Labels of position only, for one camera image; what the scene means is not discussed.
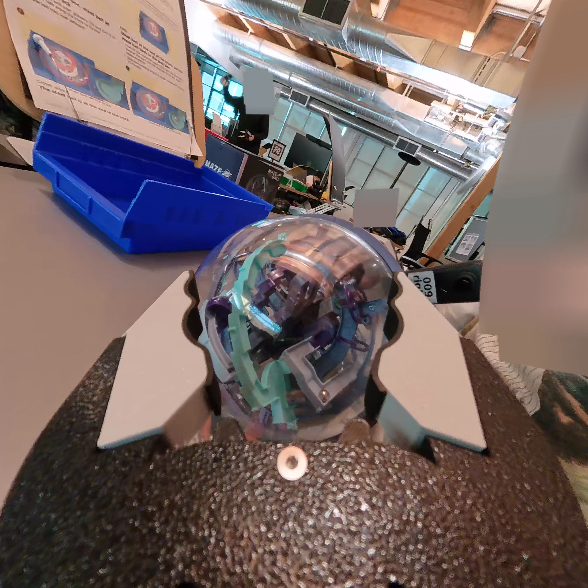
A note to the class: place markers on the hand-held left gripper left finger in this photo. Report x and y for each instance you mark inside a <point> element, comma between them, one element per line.
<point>151,381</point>

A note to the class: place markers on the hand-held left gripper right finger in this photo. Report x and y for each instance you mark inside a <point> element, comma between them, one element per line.
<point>427,381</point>

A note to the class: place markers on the clear plastic maze ball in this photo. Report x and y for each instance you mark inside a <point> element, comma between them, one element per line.
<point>294,330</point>

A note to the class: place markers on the dark blue maze ball box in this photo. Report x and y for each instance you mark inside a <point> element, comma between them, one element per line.
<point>225,165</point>

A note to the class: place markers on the small grey framed sign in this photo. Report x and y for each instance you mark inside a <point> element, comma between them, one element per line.
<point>468,241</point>

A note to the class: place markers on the black office chair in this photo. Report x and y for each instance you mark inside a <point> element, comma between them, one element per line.
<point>420,243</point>

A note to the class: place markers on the black floor lamp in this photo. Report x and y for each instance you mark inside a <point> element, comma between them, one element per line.
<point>409,160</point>

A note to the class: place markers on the dark grey board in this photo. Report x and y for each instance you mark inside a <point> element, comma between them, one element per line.
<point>339,156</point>

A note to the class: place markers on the blue plastic bin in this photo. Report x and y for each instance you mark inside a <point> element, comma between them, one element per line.
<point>151,206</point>

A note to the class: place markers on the green plastic bin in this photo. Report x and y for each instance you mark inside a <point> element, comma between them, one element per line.
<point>294,184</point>

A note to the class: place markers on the large black monitor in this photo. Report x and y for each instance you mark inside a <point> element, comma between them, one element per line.
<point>307,151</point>

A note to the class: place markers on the silver spiral air duct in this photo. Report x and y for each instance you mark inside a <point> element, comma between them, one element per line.
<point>367,36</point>

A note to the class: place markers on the duct vent grille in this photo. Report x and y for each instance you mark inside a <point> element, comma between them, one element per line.
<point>326,9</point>

